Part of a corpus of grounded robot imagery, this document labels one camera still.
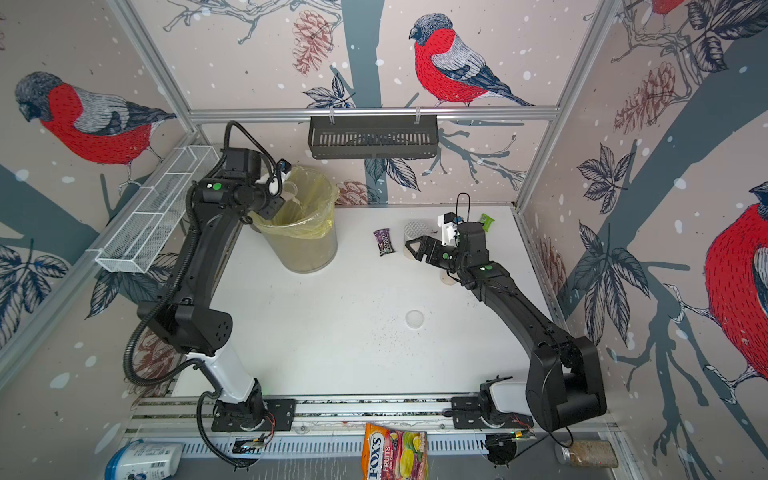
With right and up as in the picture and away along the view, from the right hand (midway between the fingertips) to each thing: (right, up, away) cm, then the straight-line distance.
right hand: (417, 243), depth 82 cm
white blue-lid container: (-61, -46, -20) cm, 79 cm away
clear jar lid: (0, -24, +8) cm, 25 cm away
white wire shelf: (-70, +9, -4) cm, 71 cm away
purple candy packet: (-10, -1, +25) cm, 27 cm away
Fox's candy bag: (-7, -47, -16) cm, 50 cm away
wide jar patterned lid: (+1, +4, +25) cm, 25 cm away
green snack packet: (+30, +7, +33) cm, 45 cm away
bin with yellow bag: (-33, +2, +1) cm, 33 cm away
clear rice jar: (+6, -8, -10) cm, 14 cm away
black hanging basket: (-14, +38, +25) cm, 47 cm away
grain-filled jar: (+36, -46, -17) cm, 61 cm away
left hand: (-40, +15, -2) cm, 43 cm away
